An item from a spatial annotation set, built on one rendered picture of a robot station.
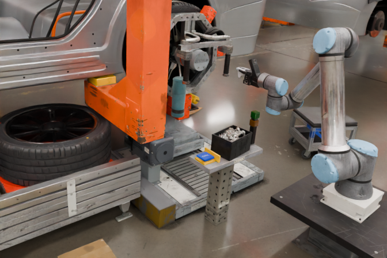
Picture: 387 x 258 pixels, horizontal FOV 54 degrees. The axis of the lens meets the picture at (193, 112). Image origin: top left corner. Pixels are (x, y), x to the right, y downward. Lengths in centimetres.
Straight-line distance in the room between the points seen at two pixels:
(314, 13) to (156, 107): 303
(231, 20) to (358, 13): 211
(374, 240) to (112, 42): 175
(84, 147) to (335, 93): 130
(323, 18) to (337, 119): 288
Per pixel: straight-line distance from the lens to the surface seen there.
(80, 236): 229
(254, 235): 235
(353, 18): 474
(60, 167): 213
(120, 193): 225
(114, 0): 238
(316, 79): 217
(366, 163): 207
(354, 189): 213
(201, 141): 295
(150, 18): 186
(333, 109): 191
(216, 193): 224
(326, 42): 187
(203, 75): 270
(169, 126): 285
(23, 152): 213
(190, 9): 260
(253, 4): 312
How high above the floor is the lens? 148
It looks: 23 degrees down
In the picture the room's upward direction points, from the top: 5 degrees clockwise
